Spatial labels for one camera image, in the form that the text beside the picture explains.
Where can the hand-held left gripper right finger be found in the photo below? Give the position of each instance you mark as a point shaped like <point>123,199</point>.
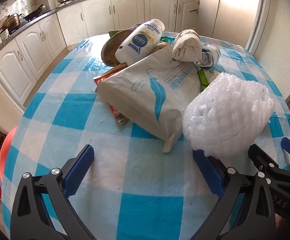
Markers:
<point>208,175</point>

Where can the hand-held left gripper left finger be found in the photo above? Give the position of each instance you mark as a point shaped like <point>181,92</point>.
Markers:
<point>81,170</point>

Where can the white bubble wrap bundle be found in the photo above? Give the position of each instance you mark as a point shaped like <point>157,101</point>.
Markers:
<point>230,112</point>

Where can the green snack wrapper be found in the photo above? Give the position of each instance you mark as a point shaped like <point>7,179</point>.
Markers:
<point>203,78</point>
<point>113,33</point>

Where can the red snack wrapper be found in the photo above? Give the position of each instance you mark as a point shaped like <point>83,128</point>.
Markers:
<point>105,77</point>

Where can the white paper bag blue feather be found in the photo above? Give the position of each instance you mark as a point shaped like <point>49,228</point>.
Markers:
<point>145,90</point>

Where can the small clear bottle blue label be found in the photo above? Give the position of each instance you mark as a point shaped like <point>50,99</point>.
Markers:
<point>208,56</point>

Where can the white sock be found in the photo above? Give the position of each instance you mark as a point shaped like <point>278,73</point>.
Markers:
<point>186,45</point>

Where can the large white plastic bottle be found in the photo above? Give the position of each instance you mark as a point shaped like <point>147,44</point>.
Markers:
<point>137,42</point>

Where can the teal snack packet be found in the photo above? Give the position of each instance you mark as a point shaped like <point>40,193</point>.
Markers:
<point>170,40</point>

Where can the blue white checkered tablecloth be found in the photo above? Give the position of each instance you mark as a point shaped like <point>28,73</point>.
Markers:
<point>140,205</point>

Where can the cream refrigerator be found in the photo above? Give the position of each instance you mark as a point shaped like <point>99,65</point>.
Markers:
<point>230,12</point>

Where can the small lidded pot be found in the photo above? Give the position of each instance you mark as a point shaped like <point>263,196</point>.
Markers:
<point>3,34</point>

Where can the red and dark small object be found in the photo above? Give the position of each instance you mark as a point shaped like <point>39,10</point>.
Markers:
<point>194,8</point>

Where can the white kitchen cabinets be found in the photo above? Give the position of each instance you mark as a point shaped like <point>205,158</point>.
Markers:
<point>97,12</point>

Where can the black wok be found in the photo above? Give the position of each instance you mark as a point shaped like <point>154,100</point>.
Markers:
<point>35,13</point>

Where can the copper cooking pot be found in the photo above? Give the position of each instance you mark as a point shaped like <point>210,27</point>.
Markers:
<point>11,21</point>

